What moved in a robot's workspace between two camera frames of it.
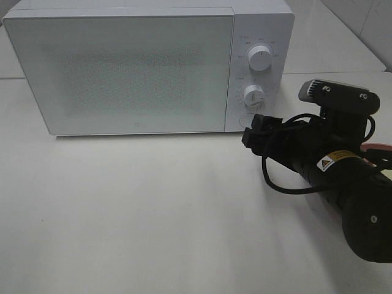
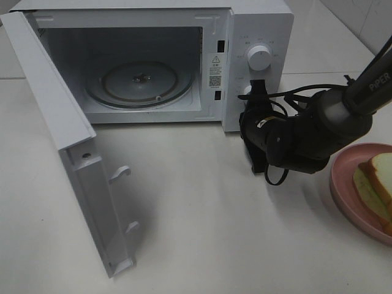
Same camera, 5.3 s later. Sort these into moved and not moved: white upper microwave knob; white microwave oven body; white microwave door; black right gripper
Moved: white microwave door; black right gripper
Not moved: white microwave oven body; white upper microwave knob
